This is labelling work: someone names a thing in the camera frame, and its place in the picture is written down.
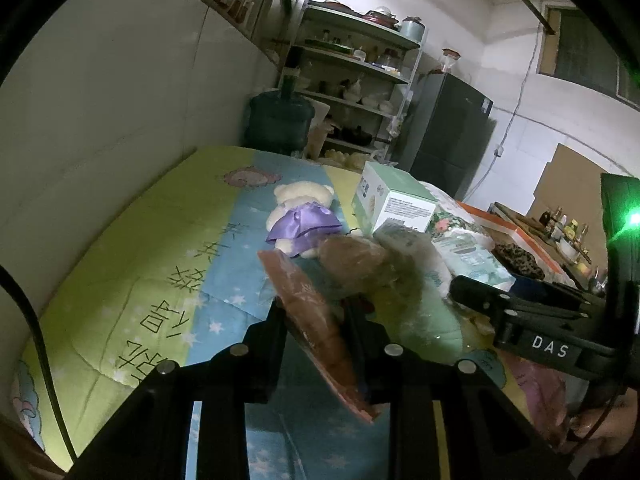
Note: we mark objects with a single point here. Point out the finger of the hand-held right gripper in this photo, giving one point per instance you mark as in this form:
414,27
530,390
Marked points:
480,295

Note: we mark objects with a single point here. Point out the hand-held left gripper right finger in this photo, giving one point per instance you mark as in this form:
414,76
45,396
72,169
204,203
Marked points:
357,340

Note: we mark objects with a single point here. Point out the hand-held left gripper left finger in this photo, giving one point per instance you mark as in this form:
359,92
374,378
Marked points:
274,340

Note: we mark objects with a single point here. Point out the green pack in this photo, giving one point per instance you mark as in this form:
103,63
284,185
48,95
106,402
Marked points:
470,257

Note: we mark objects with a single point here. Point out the orange-rimmed cardboard box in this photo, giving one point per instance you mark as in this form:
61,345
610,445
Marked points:
500,222

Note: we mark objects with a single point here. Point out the leopard print soft pouch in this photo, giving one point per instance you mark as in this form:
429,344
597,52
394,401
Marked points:
520,260

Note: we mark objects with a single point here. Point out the person's right hand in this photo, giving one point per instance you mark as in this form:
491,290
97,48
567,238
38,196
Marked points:
605,430

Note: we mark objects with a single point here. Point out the brown fuzzy plush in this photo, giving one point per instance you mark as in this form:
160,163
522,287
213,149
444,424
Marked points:
355,265

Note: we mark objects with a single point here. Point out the white bowl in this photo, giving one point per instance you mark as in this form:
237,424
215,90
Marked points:
568,249

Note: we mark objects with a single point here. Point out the floral tissue pack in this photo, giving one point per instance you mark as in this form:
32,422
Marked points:
447,220

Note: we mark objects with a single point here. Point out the row of condiment bottles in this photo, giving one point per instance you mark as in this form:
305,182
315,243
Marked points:
572,227

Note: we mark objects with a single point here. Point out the white plastic tissue pack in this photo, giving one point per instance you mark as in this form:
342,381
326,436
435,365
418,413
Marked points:
400,240

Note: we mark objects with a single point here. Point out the white teddy bear purple dress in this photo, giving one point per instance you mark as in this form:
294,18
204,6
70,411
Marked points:
300,220

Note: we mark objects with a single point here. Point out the green and white carton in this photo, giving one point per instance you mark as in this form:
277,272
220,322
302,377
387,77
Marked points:
395,200

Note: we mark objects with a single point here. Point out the dark grey refrigerator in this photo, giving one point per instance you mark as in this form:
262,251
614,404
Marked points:
445,130

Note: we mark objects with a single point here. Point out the white paper sack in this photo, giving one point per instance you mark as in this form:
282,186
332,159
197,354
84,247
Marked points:
319,132

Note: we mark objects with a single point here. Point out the blue water jug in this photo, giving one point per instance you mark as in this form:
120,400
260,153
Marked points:
275,120

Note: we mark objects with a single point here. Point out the glass jar with red lid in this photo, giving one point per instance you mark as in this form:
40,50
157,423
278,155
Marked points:
450,62

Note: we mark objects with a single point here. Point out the window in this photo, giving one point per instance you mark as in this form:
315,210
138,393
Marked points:
585,55

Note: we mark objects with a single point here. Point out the white metal shelf rack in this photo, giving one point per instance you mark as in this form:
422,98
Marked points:
345,57

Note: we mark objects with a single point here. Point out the teal pot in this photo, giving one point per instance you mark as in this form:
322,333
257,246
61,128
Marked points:
412,30

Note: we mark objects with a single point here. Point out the red pot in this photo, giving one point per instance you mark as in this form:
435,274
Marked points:
380,17

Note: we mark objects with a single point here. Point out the cardboard sheets on wall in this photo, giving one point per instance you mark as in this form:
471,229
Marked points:
570,180

